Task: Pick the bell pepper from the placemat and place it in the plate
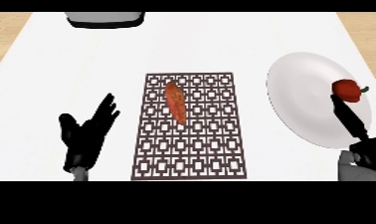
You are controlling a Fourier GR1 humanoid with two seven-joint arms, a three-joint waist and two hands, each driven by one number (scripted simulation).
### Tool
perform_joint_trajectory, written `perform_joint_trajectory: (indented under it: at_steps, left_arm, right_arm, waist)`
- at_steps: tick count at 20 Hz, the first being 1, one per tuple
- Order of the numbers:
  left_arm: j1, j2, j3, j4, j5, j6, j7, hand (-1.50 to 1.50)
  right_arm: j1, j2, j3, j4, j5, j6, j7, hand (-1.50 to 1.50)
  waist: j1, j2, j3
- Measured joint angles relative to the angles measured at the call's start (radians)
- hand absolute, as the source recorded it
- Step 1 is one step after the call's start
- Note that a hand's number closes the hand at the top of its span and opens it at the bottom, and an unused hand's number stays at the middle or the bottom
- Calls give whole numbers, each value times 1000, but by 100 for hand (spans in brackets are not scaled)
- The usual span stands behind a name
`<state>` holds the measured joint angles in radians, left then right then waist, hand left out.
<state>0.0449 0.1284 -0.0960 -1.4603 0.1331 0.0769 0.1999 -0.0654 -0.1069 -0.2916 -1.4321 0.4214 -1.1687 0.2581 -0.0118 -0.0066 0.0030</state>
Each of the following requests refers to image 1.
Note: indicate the white plate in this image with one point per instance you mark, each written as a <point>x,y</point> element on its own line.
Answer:
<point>308,98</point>

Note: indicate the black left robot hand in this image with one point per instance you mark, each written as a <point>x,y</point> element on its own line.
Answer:
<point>87,135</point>

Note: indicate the red bell pepper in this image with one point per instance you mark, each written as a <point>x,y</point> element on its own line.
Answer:
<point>347,90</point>

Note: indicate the grey and black appliance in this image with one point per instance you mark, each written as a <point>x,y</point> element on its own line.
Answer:
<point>105,19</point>

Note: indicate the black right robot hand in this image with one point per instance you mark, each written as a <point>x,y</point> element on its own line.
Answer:
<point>351,118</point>

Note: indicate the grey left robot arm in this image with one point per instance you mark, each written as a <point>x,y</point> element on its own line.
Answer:
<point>80,174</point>

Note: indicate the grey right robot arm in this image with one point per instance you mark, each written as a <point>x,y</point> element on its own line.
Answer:
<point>356,169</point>

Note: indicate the brown patterned placemat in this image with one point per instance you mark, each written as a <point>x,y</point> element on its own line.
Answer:
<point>189,128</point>

